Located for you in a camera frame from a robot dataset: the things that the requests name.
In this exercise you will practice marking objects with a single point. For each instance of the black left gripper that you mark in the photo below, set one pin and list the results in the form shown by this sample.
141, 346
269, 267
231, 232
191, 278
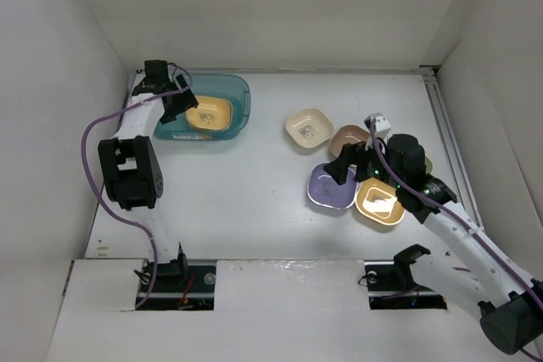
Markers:
185, 102

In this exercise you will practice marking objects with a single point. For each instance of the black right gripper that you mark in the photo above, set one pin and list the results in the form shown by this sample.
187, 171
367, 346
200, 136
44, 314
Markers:
355, 153

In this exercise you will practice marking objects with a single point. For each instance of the orange panda plate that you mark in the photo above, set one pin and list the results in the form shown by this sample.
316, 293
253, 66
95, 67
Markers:
211, 114

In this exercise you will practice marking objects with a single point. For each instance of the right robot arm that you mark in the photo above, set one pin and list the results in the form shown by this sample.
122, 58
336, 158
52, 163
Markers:
505, 299

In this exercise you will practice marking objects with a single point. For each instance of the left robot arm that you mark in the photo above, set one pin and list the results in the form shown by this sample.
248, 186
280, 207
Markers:
131, 171

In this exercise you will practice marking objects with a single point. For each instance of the teal plastic bin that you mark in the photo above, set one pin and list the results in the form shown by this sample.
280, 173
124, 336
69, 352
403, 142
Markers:
231, 87

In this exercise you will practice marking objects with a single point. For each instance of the brown panda plate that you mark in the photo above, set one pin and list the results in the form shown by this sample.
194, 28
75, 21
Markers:
348, 134

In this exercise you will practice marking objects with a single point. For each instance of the large purple panda plate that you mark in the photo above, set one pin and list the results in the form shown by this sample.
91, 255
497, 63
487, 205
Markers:
323, 190

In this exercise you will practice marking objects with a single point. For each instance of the cream panda plate far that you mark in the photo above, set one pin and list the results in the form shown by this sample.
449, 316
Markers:
309, 128

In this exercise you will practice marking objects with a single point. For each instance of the yellow plate near right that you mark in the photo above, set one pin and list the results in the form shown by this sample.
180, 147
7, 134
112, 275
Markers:
377, 201

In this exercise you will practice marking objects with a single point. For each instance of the green plate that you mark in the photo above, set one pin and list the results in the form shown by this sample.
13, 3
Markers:
429, 165

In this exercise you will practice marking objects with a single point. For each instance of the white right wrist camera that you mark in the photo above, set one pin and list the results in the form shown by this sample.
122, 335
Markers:
377, 123

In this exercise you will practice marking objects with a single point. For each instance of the aluminium frame rail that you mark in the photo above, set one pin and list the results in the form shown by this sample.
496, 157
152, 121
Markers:
452, 152

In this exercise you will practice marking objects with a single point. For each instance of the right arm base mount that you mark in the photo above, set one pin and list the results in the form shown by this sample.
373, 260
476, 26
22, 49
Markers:
388, 290

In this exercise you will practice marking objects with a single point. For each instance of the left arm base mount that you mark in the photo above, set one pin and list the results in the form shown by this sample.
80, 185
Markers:
181, 285

